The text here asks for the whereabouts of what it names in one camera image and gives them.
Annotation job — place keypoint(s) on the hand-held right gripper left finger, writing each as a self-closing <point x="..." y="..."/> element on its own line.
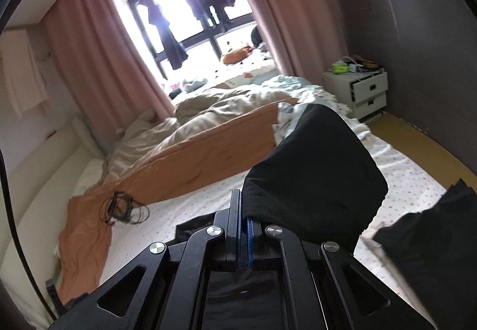
<point x="235" y="225"/>

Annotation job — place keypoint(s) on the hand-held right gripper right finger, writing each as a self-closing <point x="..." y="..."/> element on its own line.
<point x="250" y="244"/>

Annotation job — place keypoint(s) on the black garment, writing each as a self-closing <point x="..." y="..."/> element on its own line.
<point x="316" y="173"/>

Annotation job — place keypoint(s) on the orange blanket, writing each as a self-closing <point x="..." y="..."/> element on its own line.
<point x="208" y="162"/>

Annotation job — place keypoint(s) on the white patterned quilt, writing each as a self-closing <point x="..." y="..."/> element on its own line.
<point x="289" y="117"/>

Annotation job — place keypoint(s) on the beige duvet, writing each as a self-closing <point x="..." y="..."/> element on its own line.
<point x="208" y="106"/>

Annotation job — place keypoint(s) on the light blue blanket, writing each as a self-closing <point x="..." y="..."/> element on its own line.
<point x="275" y="82"/>

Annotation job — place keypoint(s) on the floral bed sheet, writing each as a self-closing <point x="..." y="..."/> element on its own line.
<point x="404" y="173"/>

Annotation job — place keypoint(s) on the orange cushion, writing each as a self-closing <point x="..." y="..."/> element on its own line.
<point x="235" y="55"/>

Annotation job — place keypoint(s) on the white nightstand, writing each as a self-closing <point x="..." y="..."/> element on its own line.
<point x="367" y="91"/>

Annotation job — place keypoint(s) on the green round item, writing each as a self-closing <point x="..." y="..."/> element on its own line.
<point x="340" y="68"/>

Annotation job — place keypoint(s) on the hanging dark garment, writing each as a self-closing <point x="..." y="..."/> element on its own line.
<point x="169" y="43"/>

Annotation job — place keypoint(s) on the white padded headboard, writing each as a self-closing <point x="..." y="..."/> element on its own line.
<point x="37" y="173"/>

